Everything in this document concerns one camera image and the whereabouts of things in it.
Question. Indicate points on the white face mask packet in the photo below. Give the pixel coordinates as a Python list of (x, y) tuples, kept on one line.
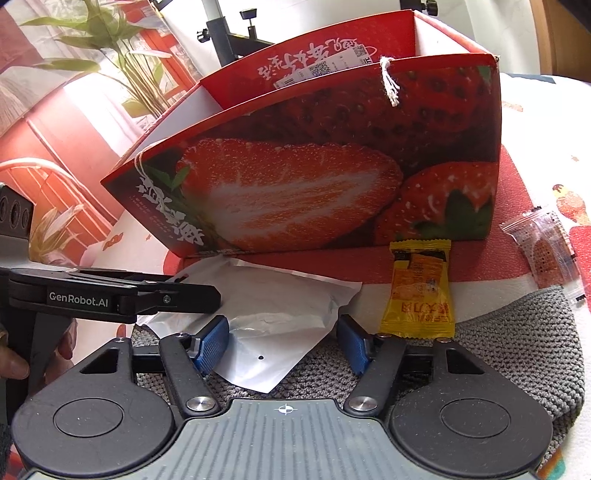
[(277, 314)]

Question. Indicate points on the grey knitted cloth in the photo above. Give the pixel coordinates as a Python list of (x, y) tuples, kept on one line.
[(508, 332)]

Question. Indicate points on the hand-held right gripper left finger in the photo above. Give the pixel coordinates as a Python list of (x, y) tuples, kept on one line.
[(214, 344)]

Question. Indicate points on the yellow snack packet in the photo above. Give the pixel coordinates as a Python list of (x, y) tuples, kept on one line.
[(415, 295)]

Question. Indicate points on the black exercise bike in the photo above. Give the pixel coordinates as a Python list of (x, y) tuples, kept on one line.
[(221, 37)]

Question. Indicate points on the brown wooden door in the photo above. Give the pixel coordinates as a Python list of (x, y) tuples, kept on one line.
[(568, 37)]

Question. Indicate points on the red strawberry print box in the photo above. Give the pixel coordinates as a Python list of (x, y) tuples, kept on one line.
[(300, 184)]

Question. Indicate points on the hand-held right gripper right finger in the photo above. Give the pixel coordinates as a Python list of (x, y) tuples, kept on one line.
[(353, 344)]

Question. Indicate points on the person's left hand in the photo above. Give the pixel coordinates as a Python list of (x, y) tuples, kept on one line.
[(14, 364)]

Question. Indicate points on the clear orange snack packet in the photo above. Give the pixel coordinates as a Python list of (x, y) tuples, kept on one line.
[(545, 249)]

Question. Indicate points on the printed red backdrop cloth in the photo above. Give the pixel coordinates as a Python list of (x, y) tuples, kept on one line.
[(46, 138)]

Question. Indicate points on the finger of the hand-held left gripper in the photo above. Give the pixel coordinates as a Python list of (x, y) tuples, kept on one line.
[(129, 276), (194, 295)]

